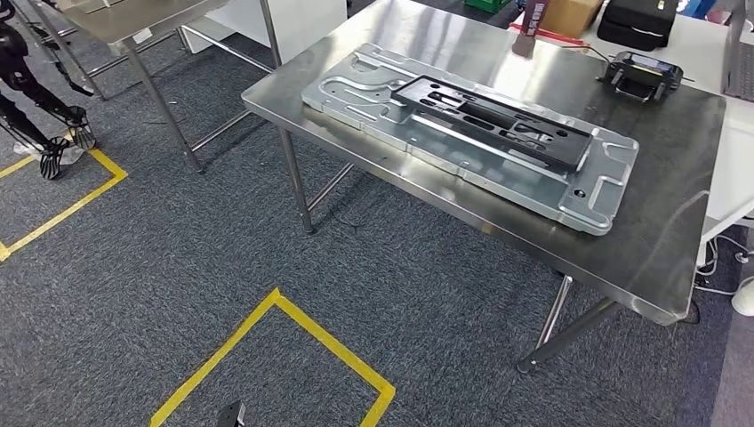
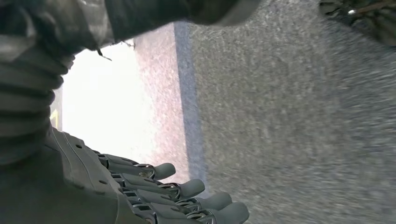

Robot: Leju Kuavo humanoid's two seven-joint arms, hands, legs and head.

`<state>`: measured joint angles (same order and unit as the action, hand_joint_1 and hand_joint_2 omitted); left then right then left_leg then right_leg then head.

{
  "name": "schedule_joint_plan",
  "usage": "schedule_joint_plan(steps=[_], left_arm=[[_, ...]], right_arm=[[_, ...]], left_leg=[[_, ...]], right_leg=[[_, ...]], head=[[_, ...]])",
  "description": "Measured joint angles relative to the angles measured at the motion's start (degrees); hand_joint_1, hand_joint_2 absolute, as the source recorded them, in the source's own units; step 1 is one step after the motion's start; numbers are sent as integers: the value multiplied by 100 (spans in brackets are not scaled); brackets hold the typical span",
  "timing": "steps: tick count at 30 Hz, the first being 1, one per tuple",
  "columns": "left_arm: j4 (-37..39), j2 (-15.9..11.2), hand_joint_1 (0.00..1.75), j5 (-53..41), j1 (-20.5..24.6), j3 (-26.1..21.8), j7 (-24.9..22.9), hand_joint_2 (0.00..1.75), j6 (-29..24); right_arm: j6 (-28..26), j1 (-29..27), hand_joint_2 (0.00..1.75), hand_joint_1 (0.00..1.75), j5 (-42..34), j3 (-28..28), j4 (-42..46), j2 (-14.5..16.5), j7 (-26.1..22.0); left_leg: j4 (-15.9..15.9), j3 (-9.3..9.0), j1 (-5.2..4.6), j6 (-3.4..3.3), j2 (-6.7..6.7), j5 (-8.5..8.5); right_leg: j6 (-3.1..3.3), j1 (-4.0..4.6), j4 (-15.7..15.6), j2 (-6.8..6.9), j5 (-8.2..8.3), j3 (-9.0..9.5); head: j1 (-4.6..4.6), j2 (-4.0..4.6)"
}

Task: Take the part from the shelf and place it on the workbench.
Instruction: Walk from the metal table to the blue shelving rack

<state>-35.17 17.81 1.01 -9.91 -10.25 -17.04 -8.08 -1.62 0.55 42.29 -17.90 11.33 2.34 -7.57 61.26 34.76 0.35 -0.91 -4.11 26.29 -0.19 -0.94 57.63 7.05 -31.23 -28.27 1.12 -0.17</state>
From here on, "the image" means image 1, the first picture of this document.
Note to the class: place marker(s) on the grey laptop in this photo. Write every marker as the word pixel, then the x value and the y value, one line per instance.
pixel 743 65

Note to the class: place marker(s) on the cardboard box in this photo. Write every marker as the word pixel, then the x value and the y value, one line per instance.
pixel 571 17

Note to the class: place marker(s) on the black handheld device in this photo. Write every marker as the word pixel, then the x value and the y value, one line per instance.
pixel 642 73

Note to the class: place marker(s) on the stamped grey metal panel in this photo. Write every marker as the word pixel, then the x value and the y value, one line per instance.
pixel 612 177

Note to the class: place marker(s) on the green box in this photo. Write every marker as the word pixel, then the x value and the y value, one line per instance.
pixel 486 4

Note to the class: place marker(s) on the white round object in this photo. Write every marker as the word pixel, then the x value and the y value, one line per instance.
pixel 744 297

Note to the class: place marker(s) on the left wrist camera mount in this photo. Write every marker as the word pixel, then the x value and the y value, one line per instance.
pixel 231 415

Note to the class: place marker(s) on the black plastic plate bracket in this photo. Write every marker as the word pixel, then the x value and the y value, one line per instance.
pixel 530 147

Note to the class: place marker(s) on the stainless steel workbench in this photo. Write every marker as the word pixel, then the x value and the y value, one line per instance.
pixel 648 236

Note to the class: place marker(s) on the stainless steel table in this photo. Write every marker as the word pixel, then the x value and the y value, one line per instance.
pixel 135 20

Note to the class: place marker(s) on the red flat strip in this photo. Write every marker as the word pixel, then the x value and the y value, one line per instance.
pixel 554 36

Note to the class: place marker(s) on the black bag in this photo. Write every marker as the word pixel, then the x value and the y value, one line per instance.
pixel 636 23

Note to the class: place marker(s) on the white cabinet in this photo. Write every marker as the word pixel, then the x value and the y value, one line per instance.
pixel 300 23

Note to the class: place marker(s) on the yellow floor tape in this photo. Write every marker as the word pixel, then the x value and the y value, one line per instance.
pixel 76 203
pixel 330 342

